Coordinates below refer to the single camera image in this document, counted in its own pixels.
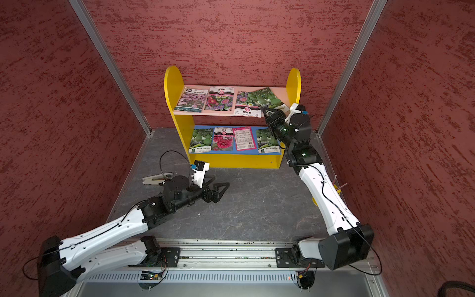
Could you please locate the aluminium corner post left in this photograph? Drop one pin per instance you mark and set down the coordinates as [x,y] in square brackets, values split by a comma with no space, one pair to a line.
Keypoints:
[101,47]

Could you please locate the green gourd seed bag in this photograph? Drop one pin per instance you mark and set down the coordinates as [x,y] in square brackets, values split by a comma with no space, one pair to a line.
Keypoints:
[265,98]

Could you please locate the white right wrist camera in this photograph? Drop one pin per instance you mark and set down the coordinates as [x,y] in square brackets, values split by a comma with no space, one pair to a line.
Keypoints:
[295,109]

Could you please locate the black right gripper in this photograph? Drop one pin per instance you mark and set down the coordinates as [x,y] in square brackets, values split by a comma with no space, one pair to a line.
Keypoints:
[274,119]

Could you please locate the pink flower seed bag top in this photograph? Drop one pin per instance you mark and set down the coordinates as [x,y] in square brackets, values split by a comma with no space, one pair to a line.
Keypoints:
[220,99]

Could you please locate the green seed bag lower left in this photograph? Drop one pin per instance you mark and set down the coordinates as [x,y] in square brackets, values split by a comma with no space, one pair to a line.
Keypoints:
[201,141]

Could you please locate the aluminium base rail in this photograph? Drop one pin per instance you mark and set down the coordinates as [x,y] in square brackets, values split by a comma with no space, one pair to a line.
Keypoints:
[212,268]

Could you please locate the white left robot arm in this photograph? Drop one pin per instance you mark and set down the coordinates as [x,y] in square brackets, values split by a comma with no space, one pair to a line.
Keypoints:
[63,263]

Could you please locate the aster seed bag top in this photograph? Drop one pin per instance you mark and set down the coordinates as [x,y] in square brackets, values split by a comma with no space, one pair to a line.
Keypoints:
[245,106]

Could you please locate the purple flower seed bag top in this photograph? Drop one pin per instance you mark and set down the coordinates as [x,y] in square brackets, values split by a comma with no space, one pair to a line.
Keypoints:
[192,100]

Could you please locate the aluminium corner post right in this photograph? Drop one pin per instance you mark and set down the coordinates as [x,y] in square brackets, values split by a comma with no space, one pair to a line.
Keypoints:
[368,26]

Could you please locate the white stapler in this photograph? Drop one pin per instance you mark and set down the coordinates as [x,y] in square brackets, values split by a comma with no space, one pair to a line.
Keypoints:
[157,180]

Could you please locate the yellow shelf unit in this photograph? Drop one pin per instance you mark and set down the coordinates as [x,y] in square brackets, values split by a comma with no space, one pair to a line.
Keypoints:
[185,123]

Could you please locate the pink back-side seed bag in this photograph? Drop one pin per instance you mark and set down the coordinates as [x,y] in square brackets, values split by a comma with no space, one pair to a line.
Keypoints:
[244,138]

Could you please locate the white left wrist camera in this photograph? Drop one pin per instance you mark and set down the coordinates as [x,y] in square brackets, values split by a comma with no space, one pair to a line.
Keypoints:
[199,169]

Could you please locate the pink flower seed bag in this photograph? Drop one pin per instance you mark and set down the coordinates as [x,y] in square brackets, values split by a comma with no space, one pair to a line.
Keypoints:
[223,139]
[220,99]

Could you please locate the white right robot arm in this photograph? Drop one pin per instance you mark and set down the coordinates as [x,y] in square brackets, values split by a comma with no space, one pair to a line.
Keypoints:
[348,241]

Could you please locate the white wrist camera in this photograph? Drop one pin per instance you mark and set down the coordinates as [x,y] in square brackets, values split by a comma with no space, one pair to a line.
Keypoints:
[295,109]
[199,169]

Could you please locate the green seed bag lower right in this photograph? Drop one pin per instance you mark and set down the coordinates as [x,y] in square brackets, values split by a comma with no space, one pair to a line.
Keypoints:
[266,142]

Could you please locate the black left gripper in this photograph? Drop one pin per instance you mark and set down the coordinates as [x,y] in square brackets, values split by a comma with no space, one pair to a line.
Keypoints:
[215,197]

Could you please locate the aluminium corner post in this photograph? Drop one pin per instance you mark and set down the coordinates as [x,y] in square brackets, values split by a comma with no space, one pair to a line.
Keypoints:
[101,47]
[368,26]

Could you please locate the pink flower seed bag lower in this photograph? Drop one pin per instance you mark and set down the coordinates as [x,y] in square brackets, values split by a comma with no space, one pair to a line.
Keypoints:
[223,139]

